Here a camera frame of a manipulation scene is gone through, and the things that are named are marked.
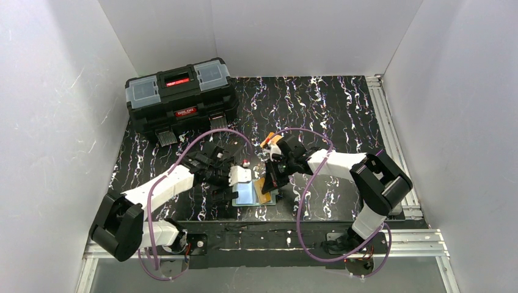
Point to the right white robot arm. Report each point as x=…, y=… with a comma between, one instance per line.
x=381, y=183

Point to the black toolbox with grey lids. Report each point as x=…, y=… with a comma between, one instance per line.
x=164, y=105

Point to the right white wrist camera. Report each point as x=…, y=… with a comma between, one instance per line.
x=274, y=152

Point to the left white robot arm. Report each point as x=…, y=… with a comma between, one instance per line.
x=123, y=225

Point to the aluminium frame rail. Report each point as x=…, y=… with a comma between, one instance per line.
x=410, y=205

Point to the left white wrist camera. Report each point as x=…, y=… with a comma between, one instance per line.
x=239, y=174

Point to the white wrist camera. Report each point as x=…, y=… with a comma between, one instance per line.
x=274, y=152
x=239, y=174

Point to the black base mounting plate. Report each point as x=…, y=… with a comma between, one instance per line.
x=267, y=244

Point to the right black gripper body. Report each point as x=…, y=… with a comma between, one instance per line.
x=277, y=174

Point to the mint green card holder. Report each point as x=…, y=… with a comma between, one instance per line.
x=248, y=197

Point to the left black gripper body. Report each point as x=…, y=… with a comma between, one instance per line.
x=220, y=177

